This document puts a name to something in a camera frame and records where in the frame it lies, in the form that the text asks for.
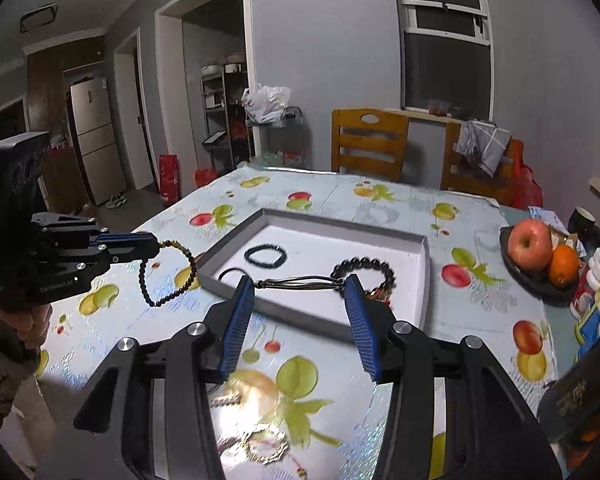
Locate small black bead bracelet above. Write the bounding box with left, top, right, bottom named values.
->
left=137, top=238, right=200, bottom=309

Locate black cord necklace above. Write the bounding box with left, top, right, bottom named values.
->
left=217, top=266, right=347, bottom=293

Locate dark blue beaded bracelet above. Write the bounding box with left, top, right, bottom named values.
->
left=242, top=242, right=289, bottom=270

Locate silver bangle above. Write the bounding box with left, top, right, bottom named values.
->
left=242, top=427, right=289, bottom=466

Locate person's left hand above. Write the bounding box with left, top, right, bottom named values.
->
left=0, top=304, right=53, bottom=350

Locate white shallow tray box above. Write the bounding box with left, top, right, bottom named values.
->
left=197, top=209, right=430, bottom=344

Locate fruit pattern tablecloth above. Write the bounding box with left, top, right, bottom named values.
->
left=40, top=167, right=556, bottom=479

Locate metal storage rack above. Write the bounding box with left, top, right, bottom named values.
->
left=200, top=63, right=252, bottom=174

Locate refrigerator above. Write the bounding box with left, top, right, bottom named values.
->
left=68, top=78, right=126, bottom=206

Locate right wooden chair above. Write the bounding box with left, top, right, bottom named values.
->
left=440, top=122, right=524, bottom=206

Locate wooden chair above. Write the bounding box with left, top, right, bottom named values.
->
left=330, top=108, right=410, bottom=182
left=440, top=122, right=524, bottom=206

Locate dark fruit plate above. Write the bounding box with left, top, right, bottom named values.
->
left=500, top=226, right=578, bottom=301

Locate red apple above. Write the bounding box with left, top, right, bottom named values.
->
left=507, top=218, right=553, bottom=272

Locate white plastic bag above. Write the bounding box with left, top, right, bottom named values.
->
left=242, top=84, right=291, bottom=125

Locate red plastic bag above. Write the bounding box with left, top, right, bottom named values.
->
left=509, top=139, right=543, bottom=209

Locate left wooden chair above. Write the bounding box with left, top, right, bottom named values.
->
left=330, top=108, right=410, bottom=182

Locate orange fruit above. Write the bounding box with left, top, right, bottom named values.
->
left=548, top=244, right=580, bottom=288

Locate grey checked cloth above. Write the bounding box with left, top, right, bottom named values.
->
left=454, top=120, right=512, bottom=177

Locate white cap red bottle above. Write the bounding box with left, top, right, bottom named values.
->
left=569, top=248, right=600, bottom=320

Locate black mug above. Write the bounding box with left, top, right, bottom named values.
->
left=567, top=207, right=596, bottom=243

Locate window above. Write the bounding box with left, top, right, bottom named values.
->
left=396, top=0, right=494, bottom=119

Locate red bead gold chain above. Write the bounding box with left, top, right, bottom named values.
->
left=365, top=286, right=394, bottom=307

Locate large black bead bracelet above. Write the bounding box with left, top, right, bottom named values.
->
left=328, top=256, right=398, bottom=302

